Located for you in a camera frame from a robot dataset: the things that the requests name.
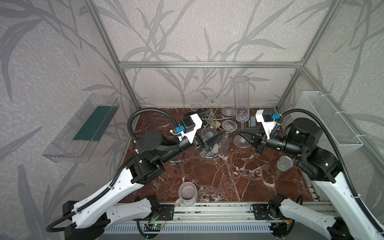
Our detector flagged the black yellow work glove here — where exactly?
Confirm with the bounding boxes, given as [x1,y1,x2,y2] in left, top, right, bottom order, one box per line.
[184,110,211,119]

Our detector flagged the lilac ceramic mug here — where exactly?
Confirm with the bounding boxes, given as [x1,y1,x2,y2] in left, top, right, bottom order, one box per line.
[174,182,198,207]

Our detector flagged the clear champagne flute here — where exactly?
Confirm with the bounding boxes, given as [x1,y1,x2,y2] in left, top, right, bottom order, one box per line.
[219,120,237,155]
[233,76,250,130]
[222,107,236,117]

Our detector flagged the green circuit board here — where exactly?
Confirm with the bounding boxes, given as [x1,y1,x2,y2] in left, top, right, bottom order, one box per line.
[145,222,166,232]

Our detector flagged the chrome wine glass rack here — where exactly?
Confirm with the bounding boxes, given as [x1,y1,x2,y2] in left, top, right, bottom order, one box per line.
[198,97,228,161]

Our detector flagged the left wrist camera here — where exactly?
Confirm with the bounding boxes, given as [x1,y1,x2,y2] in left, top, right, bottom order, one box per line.
[170,114,203,144]

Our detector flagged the aluminium front rail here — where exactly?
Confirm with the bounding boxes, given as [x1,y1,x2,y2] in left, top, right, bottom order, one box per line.
[104,201,340,224]

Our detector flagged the clear acrylic wall shelf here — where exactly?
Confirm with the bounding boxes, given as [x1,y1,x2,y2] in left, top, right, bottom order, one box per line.
[43,94,120,163]

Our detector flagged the white wire wall basket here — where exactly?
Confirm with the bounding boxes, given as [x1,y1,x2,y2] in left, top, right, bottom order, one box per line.
[295,91,364,158]

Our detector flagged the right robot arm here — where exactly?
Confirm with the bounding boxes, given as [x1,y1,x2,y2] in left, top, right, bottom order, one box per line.
[238,109,384,240]

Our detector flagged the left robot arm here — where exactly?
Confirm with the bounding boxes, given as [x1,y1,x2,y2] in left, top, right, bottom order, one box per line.
[46,108,221,240]

